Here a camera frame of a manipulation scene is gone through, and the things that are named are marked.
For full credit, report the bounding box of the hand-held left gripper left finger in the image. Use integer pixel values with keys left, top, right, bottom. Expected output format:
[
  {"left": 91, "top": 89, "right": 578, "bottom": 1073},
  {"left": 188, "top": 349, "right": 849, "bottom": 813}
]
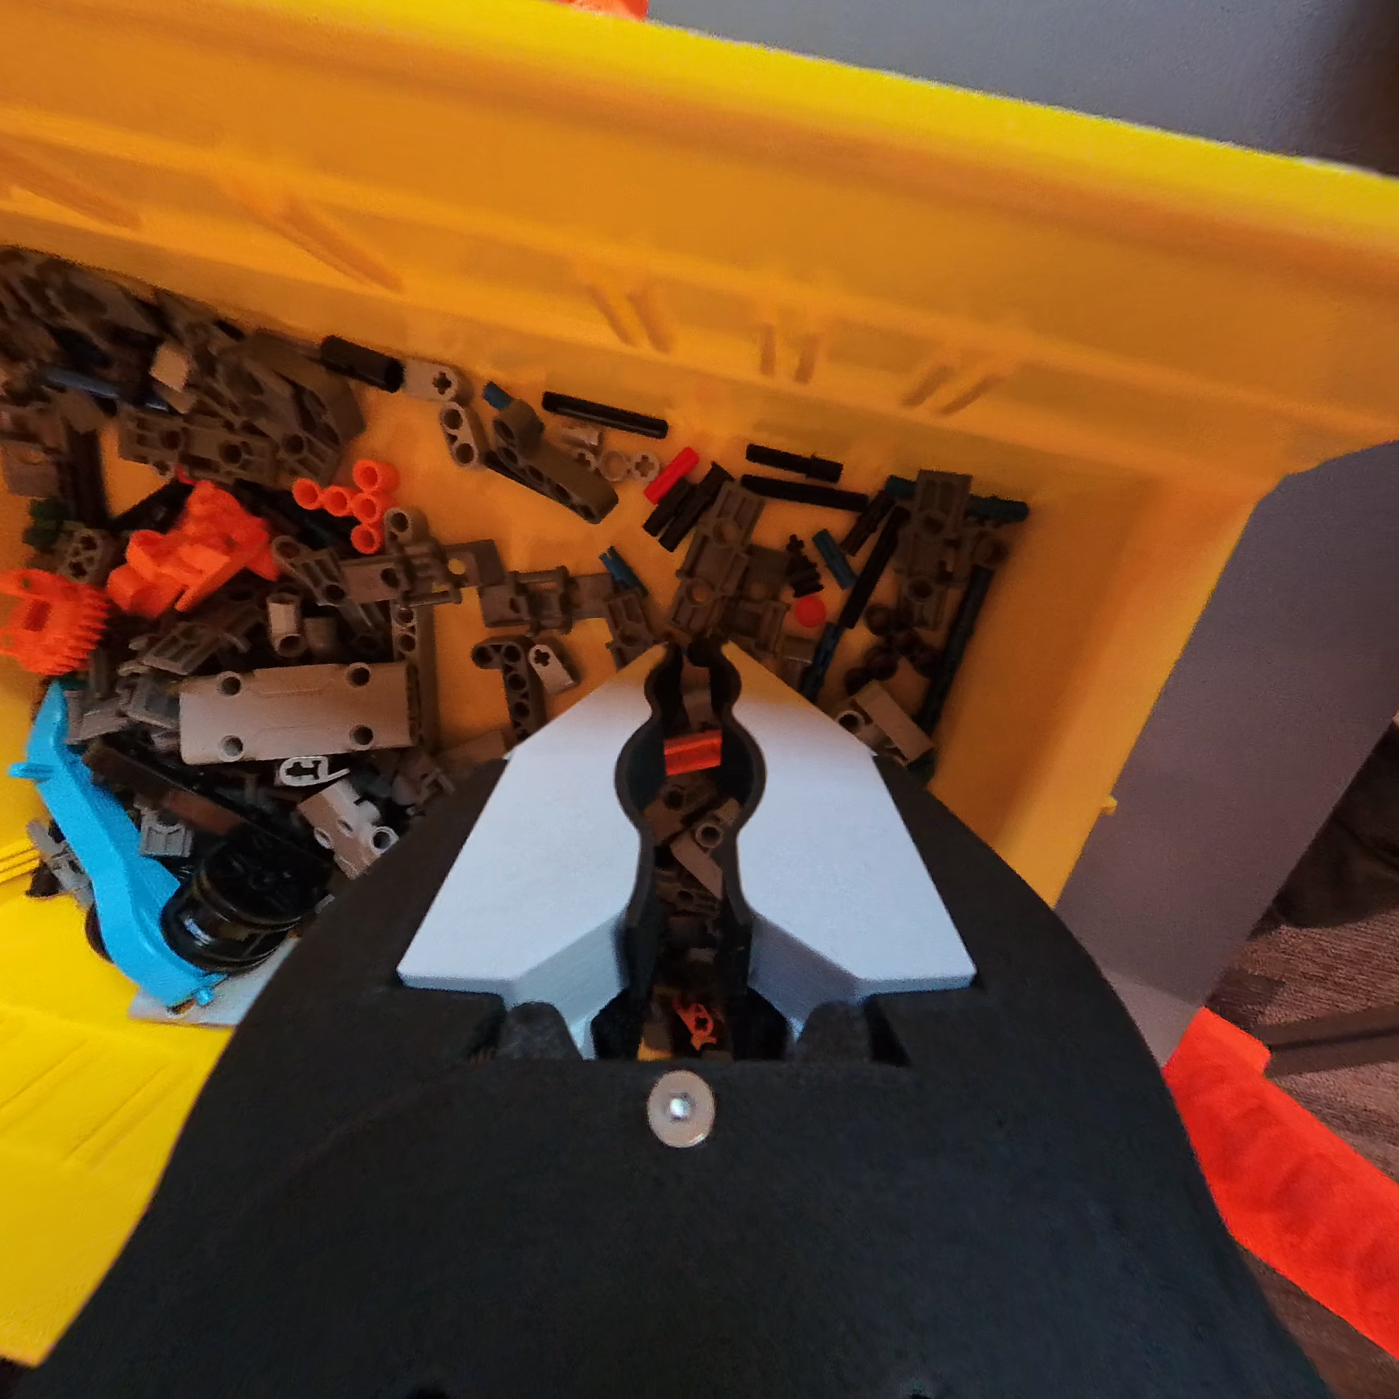
[{"left": 396, "top": 642, "right": 688, "bottom": 1060}]

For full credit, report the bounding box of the grey panel plate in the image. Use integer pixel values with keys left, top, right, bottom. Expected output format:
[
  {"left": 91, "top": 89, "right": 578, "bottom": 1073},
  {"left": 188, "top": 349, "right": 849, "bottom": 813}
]
[{"left": 175, "top": 658, "right": 415, "bottom": 767}]

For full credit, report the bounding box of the yellow plastic parts bin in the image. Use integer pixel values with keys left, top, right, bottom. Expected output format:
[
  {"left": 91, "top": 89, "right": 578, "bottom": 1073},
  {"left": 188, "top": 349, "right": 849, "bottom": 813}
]
[{"left": 0, "top": 0, "right": 1399, "bottom": 1368}]

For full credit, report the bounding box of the orange triple pin connector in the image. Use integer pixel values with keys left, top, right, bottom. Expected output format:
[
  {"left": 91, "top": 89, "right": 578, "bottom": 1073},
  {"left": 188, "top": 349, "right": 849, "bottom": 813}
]
[{"left": 290, "top": 460, "right": 403, "bottom": 557}]

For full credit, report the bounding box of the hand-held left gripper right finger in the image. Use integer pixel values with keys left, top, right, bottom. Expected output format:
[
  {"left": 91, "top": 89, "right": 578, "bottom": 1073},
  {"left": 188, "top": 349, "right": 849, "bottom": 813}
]
[{"left": 706, "top": 642, "right": 979, "bottom": 1040}]

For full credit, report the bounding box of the orange round connector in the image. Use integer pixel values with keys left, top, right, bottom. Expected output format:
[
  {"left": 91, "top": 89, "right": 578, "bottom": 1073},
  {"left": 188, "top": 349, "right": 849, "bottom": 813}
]
[{"left": 0, "top": 568, "right": 111, "bottom": 677}]

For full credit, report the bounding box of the pile of dark building parts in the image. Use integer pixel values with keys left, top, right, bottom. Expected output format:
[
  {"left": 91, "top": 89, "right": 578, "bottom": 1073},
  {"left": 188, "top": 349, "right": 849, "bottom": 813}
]
[{"left": 0, "top": 245, "right": 1034, "bottom": 1061}]

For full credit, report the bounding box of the black wheel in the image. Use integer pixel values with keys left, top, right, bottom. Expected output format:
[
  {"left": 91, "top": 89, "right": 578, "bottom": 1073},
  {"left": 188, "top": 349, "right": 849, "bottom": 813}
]
[{"left": 163, "top": 837, "right": 330, "bottom": 973}]

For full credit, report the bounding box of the orange connector block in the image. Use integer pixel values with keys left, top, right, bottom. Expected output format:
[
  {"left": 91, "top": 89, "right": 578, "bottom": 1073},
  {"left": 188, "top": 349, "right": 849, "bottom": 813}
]
[{"left": 106, "top": 482, "right": 280, "bottom": 618}]

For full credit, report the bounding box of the orange plastic object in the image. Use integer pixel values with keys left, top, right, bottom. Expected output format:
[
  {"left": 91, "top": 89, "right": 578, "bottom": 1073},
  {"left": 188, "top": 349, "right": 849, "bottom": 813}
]
[{"left": 1161, "top": 1006, "right": 1399, "bottom": 1360}]

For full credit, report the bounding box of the blue brick separator tool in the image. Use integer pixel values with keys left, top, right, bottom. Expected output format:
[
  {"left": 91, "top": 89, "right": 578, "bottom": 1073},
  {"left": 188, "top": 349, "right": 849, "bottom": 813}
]
[{"left": 8, "top": 680, "right": 225, "bottom": 1010}]

